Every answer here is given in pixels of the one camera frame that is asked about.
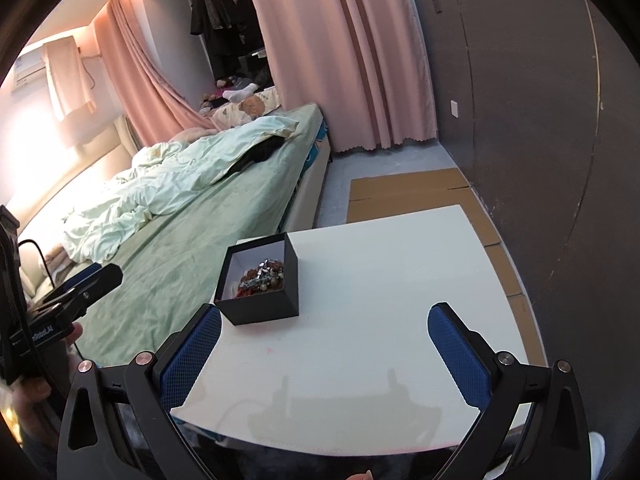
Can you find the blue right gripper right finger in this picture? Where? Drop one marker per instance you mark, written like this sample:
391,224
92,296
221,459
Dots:
455,344

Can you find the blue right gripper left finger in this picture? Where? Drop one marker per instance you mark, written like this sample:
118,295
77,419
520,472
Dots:
185,353

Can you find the black jewelry box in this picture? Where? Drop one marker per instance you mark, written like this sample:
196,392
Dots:
258,281

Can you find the person's hand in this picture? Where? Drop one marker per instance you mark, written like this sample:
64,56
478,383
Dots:
29,394

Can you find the green bed sheet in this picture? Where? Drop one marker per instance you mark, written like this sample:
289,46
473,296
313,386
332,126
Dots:
171,266

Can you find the white table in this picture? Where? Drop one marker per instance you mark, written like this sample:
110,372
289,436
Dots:
355,374

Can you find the flattened brown cardboard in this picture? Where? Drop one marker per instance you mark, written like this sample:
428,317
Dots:
466,260

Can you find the light green duvet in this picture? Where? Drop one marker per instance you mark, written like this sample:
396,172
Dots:
163,178

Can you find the black garment on bed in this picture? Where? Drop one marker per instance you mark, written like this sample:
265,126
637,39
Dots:
257,153

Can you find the pink side curtain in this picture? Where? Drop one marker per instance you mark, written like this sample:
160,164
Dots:
150,101

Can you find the patterned pillow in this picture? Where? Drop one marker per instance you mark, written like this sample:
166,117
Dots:
232,115

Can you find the white sock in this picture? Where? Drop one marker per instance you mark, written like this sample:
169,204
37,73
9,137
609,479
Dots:
237,96

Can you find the black hanging clothes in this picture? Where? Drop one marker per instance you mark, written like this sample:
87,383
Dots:
215,21

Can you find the white bed frame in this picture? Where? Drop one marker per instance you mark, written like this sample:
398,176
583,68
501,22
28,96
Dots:
303,208

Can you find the white wall outlet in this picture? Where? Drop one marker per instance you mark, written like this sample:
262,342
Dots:
454,109

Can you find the dark wood wall panel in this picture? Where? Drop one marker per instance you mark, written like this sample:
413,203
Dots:
548,133

